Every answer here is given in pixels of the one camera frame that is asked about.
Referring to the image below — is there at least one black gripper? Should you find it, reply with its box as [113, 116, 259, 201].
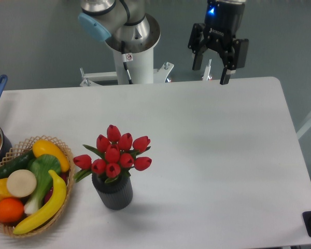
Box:
[188, 1, 249, 85]

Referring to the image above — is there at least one red tulip bouquet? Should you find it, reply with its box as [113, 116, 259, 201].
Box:
[73, 124, 152, 185]

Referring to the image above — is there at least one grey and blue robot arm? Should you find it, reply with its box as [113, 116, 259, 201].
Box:
[78, 1, 249, 85]

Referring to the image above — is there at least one dark grey ribbed vase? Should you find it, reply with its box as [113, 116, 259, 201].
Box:
[92, 173, 133, 210]

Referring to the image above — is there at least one yellow squash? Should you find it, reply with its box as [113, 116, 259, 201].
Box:
[32, 140, 70, 173]

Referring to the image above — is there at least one green bok choy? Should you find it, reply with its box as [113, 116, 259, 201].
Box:
[24, 154, 61, 216]

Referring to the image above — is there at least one yellow banana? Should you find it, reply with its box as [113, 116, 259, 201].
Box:
[13, 170, 67, 235]

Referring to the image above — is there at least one green cucumber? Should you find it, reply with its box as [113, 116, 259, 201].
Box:
[0, 150, 35, 179]

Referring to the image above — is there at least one woven wicker basket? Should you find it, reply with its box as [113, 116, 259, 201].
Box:
[0, 135, 75, 239]

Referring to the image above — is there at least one beige round radish slice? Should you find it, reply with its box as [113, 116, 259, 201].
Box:
[6, 170, 37, 198]

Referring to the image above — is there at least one orange fruit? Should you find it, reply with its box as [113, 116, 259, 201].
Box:
[0, 198, 24, 223]

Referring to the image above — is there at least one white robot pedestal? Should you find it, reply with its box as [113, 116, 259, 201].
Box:
[80, 48, 174, 87]

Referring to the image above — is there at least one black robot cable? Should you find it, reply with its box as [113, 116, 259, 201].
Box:
[120, 40, 134, 85]

